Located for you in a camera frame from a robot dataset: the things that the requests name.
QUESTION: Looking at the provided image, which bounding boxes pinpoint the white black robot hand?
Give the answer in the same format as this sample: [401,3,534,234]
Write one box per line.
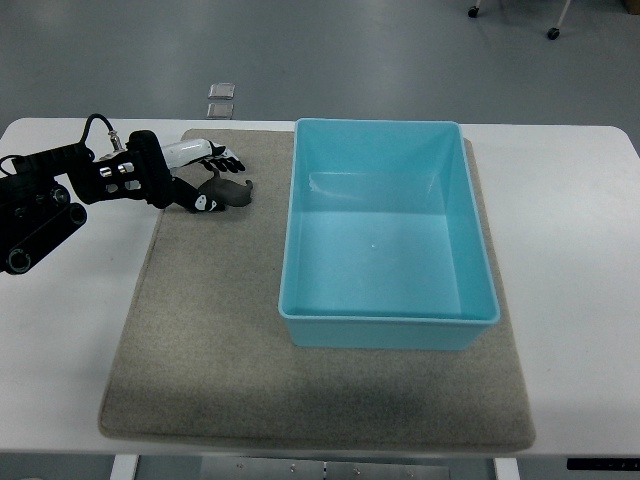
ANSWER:
[162,139,245,213]

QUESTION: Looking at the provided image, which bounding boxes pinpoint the brown hippo toy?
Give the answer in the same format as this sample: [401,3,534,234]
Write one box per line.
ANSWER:
[198,170,253,211]

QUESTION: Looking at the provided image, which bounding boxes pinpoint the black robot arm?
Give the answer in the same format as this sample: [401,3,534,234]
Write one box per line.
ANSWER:
[1,113,176,275]

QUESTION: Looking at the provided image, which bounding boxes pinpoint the blue plastic box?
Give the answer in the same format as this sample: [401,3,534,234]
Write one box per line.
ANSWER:
[279,118,501,350]

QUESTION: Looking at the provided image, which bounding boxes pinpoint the lower silver floor outlet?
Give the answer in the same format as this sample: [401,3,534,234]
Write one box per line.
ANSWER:
[206,103,234,119]

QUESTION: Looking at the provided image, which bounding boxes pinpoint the silver floor outlet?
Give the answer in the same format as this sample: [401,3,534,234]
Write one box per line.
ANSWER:
[206,103,234,119]
[207,82,235,100]

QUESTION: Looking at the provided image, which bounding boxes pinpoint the upper silver floor outlet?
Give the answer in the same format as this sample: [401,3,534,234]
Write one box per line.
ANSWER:
[207,82,235,100]

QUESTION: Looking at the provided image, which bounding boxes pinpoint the grey felt mat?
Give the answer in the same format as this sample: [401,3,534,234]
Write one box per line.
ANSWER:
[98,130,535,452]

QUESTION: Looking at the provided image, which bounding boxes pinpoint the right black caster wheel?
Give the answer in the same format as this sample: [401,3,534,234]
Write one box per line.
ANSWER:
[546,28,560,40]

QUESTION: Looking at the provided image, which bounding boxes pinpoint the black table control panel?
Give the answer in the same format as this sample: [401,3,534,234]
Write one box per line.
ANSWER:
[566,457,640,472]

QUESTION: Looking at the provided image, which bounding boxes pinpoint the grey metal table frame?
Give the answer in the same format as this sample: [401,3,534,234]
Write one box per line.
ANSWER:
[109,454,521,479]

